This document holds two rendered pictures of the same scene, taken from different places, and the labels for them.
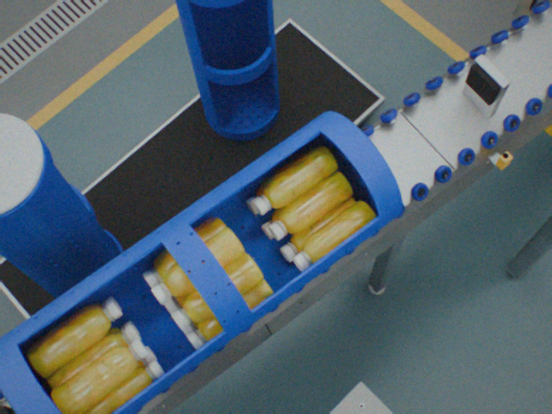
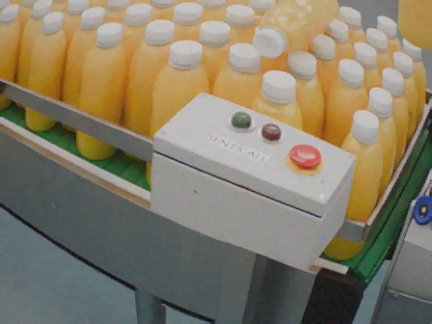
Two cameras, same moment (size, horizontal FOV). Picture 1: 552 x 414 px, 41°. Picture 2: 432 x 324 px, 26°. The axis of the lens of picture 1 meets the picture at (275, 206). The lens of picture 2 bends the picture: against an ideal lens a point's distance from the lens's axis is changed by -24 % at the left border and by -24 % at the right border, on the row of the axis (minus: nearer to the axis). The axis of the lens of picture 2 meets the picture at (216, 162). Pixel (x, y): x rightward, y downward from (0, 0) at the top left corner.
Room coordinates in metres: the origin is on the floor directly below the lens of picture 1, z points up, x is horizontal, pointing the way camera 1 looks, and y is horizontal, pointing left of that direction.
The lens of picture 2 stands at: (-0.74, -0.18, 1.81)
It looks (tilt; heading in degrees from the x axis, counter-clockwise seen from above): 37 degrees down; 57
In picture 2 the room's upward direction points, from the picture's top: 6 degrees clockwise
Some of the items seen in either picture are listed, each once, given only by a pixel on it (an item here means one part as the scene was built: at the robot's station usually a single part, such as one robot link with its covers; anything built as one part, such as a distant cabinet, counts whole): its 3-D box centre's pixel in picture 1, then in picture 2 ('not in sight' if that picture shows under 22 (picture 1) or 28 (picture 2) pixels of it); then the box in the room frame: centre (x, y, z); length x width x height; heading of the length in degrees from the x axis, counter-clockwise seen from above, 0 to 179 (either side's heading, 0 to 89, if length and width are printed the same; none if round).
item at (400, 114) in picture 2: not in sight; (388, 136); (0.12, 0.69, 0.99); 0.07 x 0.07 x 0.19
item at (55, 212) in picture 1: (46, 227); not in sight; (0.81, 0.68, 0.59); 0.28 x 0.28 x 0.88
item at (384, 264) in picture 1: (385, 260); not in sight; (0.68, -0.33, 0.31); 0.06 x 0.06 x 0.63; 31
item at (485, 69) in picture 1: (482, 89); not in sight; (0.89, -0.54, 1.00); 0.10 x 0.04 x 0.15; 31
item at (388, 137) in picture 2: not in sight; (373, 161); (0.05, 0.66, 0.99); 0.07 x 0.07 x 0.19
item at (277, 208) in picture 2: not in sight; (258, 182); (-0.16, 0.63, 1.05); 0.20 x 0.10 x 0.10; 121
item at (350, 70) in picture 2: not in sight; (351, 71); (0.05, 0.73, 1.09); 0.04 x 0.04 x 0.02
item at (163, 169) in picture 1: (195, 189); not in sight; (1.11, 0.29, 0.07); 1.50 x 0.52 x 0.15; 128
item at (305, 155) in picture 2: not in sight; (306, 157); (-0.13, 0.58, 1.11); 0.04 x 0.04 x 0.01
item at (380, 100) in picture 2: not in sight; (381, 100); (0.05, 0.66, 1.09); 0.04 x 0.04 x 0.02
